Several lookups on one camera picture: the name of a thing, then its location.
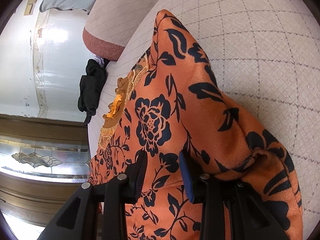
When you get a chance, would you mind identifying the orange black floral garment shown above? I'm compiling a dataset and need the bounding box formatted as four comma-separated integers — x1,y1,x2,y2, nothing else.
89,10,303,239

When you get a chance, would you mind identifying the pink bolster with red end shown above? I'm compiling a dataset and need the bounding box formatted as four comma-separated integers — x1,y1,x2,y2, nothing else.
82,0,158,61

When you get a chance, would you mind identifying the black garment on bed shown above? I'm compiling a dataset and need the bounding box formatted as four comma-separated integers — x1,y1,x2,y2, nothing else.
78,57,109,125

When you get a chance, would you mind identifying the wooden door with glass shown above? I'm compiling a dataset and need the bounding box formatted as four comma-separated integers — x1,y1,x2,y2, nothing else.
1,114,91,226

